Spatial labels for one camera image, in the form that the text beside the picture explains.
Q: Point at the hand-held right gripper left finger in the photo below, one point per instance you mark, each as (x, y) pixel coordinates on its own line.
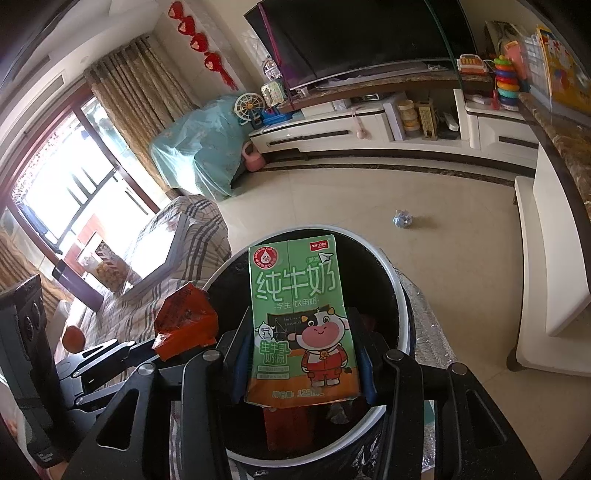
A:
(240, 364)

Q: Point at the red apple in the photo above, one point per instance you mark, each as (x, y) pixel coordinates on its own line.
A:
(74, 339)

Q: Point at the white bin with black bag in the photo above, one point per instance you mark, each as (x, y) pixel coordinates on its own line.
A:
(369, 281)

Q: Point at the toy ferris wheel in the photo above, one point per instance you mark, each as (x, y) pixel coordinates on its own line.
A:
(247, 108)

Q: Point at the round wooden container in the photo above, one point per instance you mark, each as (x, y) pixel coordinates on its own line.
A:
(408, 117)

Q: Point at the clear jar of biscuits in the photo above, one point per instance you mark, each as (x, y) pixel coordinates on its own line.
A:
(108, 267)

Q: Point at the beige patterned curtain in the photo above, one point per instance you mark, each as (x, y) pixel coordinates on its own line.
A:
(18, 258)
(134, 97)

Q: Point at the green toy keypad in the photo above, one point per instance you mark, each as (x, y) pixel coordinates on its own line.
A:
(272, 92)

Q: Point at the black flat television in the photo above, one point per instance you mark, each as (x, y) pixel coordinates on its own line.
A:
(360, 32)

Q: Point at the white marble top cabinet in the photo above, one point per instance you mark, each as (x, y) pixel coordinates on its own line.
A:
(549, 258)

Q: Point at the green milk carton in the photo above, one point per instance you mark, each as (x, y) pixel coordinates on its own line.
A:
(295, 323)

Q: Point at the orange snack packet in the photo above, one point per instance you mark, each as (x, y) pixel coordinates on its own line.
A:
(184, 318)

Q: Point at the tall wooden box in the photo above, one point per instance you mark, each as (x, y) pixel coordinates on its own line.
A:
(427, 121)

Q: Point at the teal covered armchair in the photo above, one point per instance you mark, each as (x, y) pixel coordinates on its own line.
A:
(203, 138)

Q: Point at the toy cash register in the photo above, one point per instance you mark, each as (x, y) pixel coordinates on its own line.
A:
(473, 64)

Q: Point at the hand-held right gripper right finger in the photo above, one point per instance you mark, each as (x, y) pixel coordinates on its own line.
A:
(367, 369)

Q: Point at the crumpled blue wrapper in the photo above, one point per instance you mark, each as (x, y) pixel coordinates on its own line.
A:
(402, 219)

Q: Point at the blue toy rack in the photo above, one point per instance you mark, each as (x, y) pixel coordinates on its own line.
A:
(272, 117)

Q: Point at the red hanging heart decoration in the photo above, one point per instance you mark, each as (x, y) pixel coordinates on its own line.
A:
(198, 37)

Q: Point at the pink plastic kettle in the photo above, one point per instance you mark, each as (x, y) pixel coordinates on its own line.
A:
(254, 159)

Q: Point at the colourful picture book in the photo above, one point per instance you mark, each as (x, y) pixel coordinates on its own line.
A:
(565, 64)

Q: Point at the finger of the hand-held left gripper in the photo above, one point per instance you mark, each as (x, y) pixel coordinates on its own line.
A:
(111, 385)
(92, 355)

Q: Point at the white television cabinet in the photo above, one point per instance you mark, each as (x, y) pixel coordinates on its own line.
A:
(415, 124)

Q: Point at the pink hanging toy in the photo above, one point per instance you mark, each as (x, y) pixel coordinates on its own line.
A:
(360, 127)

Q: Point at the red framed balcony door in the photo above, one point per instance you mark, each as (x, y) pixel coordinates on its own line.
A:
(92, 152)

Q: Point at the pink toy house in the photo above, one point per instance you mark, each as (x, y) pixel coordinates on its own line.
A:
(268, 69)

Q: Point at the thick white book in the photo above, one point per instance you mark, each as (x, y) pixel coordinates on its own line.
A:
(171, 273)

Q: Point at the pink toy phone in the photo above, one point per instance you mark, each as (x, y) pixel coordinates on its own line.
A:
(513, 55)

